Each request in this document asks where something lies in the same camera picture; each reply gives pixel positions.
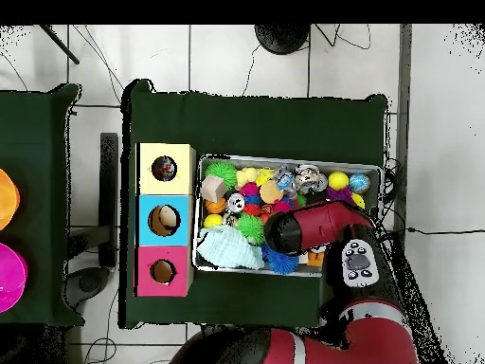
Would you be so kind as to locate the green spiky rubber ball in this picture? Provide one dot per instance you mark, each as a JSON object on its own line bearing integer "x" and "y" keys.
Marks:
{"x": 221, "y": 172}
{"x": 250, "y": 227}

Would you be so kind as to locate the mint green waffle cloth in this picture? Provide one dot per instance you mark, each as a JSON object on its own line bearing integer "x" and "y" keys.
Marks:
{"x": 231, "y": 248}

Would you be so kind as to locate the white cloth with colourful spots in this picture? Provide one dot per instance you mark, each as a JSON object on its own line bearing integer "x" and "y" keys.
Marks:
{"x": 164, "y": 168}

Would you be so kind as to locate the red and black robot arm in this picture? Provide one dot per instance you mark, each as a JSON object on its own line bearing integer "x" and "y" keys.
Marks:
{"x": 322, "y": 223}

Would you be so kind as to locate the wooden box with three holes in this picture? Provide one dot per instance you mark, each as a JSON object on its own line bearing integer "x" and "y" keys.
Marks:
{"x": 159, "y": 185}

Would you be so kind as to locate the shallow metal mesh bin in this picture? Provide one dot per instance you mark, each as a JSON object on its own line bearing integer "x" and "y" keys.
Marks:
{"x": 356, "y": 168}

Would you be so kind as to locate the plain wooden cube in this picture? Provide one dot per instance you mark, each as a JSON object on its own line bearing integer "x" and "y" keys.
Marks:
{"x": 213, "y": 188}

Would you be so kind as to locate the blue spiky toy with eyes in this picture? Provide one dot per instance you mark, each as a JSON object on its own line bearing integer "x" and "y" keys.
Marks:
{"x": 280, "y": 262}

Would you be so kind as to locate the dark green table cloth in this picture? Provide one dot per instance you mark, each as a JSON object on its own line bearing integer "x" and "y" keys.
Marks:
{"x": 265, "y": 125}
{"x": 34, "y": 151}

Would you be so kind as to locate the purple spiky rubber ball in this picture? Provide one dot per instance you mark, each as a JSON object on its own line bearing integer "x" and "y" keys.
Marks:
{"x": 339, "y": 194}

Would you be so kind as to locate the yellow foam ball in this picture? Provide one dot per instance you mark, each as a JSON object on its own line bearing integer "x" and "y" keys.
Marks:
{"x": 338, "y": 180}

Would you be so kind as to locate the light blue patterned ball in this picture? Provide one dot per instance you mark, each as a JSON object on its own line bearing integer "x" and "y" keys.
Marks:
{"x": 359, "y": 182}

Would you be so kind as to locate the black round stand base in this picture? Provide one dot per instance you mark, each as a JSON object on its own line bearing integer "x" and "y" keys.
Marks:
{"x": 282, "y": 38}

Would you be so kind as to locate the orange plastic dish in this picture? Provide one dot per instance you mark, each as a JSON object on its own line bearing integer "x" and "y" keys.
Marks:
{"x": 7, "y": 199}

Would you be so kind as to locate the black slanted rod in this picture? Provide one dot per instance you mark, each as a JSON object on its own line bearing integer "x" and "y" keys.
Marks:
{"x": 60, "y": 44}

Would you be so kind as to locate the pink plastic bowl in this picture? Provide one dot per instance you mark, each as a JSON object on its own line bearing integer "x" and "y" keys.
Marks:
{"x": 11, "y": 276}

